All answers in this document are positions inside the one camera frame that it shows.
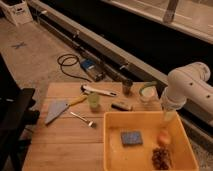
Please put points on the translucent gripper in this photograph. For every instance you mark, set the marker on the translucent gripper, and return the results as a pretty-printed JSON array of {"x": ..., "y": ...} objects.
[{"x": 168, "y": 116}]

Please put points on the blue sponge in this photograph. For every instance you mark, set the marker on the blue sponge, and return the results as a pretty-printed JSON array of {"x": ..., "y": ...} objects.
[{"x": 131, "y": 138}]

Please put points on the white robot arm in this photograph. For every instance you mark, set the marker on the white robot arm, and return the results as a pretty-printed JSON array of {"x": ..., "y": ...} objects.
[{"x": 187, "y": 90}]

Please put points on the yellow plastic tray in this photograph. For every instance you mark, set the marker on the yellow plastic tray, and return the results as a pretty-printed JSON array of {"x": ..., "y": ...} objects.
[{"x": 118, "y": 157}]

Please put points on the orange fruit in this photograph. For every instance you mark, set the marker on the orange fruit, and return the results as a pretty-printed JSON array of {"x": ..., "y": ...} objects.
[{"x": 163, "y": 138}]

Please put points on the clear glass with green rim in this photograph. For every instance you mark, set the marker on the clear glass with green rim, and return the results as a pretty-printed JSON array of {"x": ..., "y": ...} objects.
[{"x": 147, "y": 92}]

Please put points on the brown grape bunch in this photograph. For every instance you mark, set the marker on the brown grape bunch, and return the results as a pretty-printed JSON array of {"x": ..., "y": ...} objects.
[{"x": 161, "y": 159}]

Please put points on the small dark brush block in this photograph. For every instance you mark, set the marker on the small dark brush block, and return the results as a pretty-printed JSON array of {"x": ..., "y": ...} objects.
[{"x": 121, "y": 106}]

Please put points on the dark small cup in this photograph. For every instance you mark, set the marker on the dark small cup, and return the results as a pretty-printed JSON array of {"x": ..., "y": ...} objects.
[{"x": 126, "y": 86}]

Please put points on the green plastic cup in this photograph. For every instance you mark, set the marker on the green plastic cup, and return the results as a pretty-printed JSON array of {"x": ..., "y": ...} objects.
[{"x": 93, "y": 101}]

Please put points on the metal fork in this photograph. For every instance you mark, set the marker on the metal fork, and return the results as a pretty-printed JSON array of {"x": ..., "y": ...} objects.
[{"x": 88, "y": 122}]

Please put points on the blue power box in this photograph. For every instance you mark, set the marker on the blue power box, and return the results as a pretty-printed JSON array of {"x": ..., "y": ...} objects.
[{"x": 92, "y": 70}]

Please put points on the black chair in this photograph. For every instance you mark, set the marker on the black chair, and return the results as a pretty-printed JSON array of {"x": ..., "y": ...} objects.
[{"x": 15, "y": 114}]

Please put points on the white storage box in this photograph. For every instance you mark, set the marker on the white storage box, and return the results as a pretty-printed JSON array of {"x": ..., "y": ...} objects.
[{"x": 18, "y": 14}]

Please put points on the yellow handled scraper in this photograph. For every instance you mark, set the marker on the yellow handled scraper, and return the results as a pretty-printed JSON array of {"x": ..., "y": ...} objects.
[{"x": 56, "y": 108}]

